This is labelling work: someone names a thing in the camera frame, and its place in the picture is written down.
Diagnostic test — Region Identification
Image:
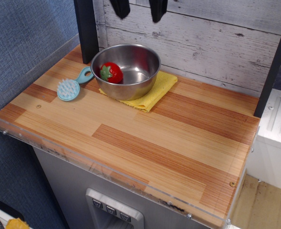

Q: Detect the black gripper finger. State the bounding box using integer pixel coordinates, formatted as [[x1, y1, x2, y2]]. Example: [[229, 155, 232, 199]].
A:
[[149, 0, 168, 23], [110, 0, 130, 19]]

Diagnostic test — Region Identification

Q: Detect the red plastic strawberry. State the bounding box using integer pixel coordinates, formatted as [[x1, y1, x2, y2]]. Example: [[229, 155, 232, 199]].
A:
[[100, 62, 123, 83]]

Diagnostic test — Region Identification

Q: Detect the stainless steel pot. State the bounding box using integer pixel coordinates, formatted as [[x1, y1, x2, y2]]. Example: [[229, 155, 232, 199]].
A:
[[91, 44, 161, 100]]

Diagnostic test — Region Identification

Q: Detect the yellow folded cloth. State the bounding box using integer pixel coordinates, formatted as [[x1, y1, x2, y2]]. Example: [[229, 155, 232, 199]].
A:
[[98, 71, 178, 113]]

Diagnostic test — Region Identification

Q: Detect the light blue scrub brush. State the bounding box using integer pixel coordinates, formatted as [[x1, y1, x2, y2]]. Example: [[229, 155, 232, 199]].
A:
[[57, 67, 94, 101]]

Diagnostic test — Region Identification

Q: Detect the clear acrylic edge guard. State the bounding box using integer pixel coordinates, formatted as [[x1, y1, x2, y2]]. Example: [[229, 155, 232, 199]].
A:
[[0, 47, 259, 229]]

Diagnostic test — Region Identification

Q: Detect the white grooved sink unit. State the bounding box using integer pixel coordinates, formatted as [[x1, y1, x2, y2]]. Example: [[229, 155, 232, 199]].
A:
[[259, 89, 281, 143]]

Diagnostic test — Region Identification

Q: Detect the grey toy fridge cabinet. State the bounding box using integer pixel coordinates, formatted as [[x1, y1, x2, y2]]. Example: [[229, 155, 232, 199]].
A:
[[34, 148, 205, 229]]

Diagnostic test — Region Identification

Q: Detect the silver dispenser button panel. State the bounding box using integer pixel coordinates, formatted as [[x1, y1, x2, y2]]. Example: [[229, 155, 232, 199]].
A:
[[85, 188, 145, 229]]

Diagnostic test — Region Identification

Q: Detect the yellow object bottom left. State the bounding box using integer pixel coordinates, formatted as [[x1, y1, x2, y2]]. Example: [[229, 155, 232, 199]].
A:
[[5, 218, 30, 229]]

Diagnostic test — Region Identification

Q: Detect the black left vertical post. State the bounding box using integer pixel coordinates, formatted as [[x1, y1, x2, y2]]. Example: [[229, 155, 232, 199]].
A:
[[74, 0, 99, 64]]

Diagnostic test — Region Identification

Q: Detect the black vertical post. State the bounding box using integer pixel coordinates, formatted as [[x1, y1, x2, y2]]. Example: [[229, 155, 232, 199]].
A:
[[253, 39, 281, 118], [74, 0, 99, 64]]

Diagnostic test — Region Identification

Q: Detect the black right vertical post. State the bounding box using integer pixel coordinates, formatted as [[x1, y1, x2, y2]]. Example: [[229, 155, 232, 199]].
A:
[[253, 39, 281, 118]]

